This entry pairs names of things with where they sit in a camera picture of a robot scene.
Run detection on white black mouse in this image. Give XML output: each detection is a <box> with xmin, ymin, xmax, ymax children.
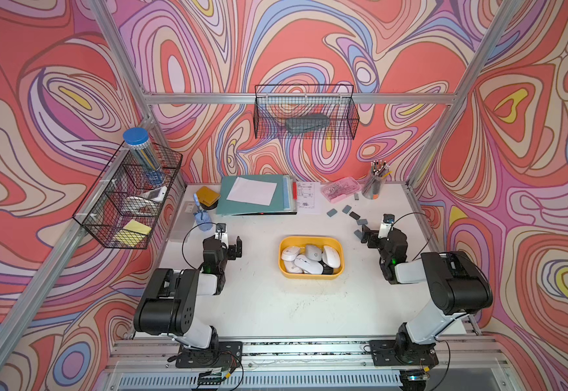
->
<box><xmin>321</xmin><ymin>245</ymin><xmax>342</xmax><ymax>275</ymax></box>

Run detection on white round mouse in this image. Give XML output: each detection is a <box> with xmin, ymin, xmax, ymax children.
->
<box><xmin>284</xmin><ymin>261</ymin><xmax>303</xmax><ymax>274</ymax></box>

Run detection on white mouse with logo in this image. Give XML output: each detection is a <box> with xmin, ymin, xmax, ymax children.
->
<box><xmin>294</xmin><ymin>254</ymin><xmax>324</xmax><ymax>275</ymax></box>

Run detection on yellow storage box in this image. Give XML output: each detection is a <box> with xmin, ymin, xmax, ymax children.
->
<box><xmin>278</xmin><ymin>236</ymin><xmax>345</xmax><ymax>280</ymax></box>

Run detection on small white mouse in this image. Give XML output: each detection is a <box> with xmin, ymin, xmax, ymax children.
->
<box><xmin>281</xmin><ymin>246</ymin><xmax>301</xmax><ymax>262</ymax></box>

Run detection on silver grey mouse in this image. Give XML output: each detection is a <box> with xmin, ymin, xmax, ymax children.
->
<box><xmin>304</xmin><ymin>244</ymin><xmax>322</xmax><ymax>262</ymax></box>

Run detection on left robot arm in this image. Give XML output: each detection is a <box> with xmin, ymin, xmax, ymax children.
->
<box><xmin>133</xmin><ymin>223</ymin><xmax>242</xmax><ymax>372</ymax></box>

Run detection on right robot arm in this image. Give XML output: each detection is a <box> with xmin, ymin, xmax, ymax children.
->
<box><xmin>358</xmin><ymin>214</ymin><xmax>493</xmax><ymax>368</ymax></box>

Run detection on pink plastic clip box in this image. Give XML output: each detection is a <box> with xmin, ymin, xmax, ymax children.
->
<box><xmin>320</xmin><ymin>177</ymin><xmax>361</xmax><ymax>204</ymax></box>

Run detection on blue small cup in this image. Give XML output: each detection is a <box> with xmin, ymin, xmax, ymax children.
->
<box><xmin>194</xmin><ymin>194</ymin><xmax>214</xmax><ymax>232</ymax></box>

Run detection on mesh pen cup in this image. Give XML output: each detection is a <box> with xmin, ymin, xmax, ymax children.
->
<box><xmin>362</xmin><ymin>161</ymin><xmax>390</xmax><ymax>200</ymax></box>

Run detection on white paper sheet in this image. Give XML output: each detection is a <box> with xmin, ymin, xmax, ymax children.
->
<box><xmin>226</xmin><ymin>178</ymin><xmax>277</xmax><ymax>206</ymax></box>

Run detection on green folder stack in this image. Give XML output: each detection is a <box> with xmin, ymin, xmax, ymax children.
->
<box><xmin>216</xmin><ymin>174</ymin><xmax>297</xmax><ymax>216</ymax></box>

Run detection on white tape dispenser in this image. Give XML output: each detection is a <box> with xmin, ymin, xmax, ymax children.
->
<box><xmin>120</xmin><ymin>186</ymin><xmax>167</xmax><ymax>217</ymax></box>

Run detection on yellow sticky notes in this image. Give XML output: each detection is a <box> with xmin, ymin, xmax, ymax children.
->
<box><xmin>113</xmin><ymin>219</ymin><xmax>152</xmax><ymax>248</ymax></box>

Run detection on printed instruction sheet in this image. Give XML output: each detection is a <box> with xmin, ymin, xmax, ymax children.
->
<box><xmin>295</xmin><ymin>182</ymin><xmax>321</xmax><ymax>215</ymax></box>

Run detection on blue lid pencil jar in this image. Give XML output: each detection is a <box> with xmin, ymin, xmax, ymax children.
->
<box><xmin>123</xmin><ymin>127</ymin><xmax>164</xmax><ymax>187</ymax></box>

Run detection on dark eraser in basket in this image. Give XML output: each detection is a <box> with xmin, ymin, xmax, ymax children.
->
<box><xmin>285</xmin><ymin>113</ymin><xmax>330</xmax><ymax>135</ymax></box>

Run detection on black wire basket left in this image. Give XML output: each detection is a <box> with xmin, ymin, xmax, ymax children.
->
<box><xmin>72</xmin><ymin>143</ymin><xmax>183</xmax><ymax>249</ymax></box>

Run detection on black wire basket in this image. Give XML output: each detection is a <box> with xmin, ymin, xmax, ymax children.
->
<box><xmin>72</xmin><ymin>143</ymin><xmax>183</xmax><ymax>249</ymax></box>
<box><xmin>253</xmin><ymin>82</ymin><xmax>360</xmax><ymax>140</ymax></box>

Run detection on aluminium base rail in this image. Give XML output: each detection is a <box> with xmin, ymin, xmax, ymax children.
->
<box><xmin>94</xmin><ymin>335</ymin><xmax>523</xmax><ymax>390</ymax></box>

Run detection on black wire basket back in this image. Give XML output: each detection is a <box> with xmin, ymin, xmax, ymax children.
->
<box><xmin>253</xmin><ymin>82</ymin><xmax>360</xmax><ymax>140</ymax></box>

